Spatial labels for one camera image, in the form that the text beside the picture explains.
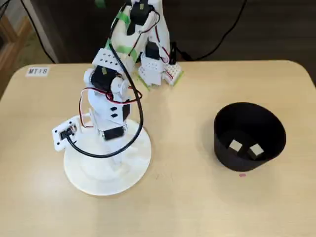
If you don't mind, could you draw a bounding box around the black round pot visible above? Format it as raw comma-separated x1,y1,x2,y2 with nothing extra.
213,101,287,172

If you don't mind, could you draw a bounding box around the green tape strip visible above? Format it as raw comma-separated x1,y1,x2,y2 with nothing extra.
172,71,185,87
137,75,151,91

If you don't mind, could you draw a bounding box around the black plug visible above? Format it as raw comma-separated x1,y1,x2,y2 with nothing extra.
169,42,178,65

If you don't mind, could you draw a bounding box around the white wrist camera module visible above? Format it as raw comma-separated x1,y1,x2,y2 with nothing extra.
52,112,96,152

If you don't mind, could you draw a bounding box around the red white servo wire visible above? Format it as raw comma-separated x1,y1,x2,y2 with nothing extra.
78,88,143,129

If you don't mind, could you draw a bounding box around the thin black cable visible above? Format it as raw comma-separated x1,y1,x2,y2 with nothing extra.
21,0,56,61

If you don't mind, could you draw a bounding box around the white MT18 label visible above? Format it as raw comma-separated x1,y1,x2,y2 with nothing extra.
26,67,50,77

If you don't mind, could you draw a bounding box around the white cube block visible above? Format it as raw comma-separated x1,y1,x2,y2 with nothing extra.
228,140,244,153
248,144,264,158

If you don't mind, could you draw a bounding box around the white paper plate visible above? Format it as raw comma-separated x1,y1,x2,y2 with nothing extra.
63,118,153,197

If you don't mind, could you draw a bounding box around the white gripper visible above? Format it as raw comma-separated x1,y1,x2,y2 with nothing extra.
97,120,130,173

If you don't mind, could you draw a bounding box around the wooden shelf unit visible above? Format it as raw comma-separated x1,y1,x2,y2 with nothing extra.
0,9,34,102

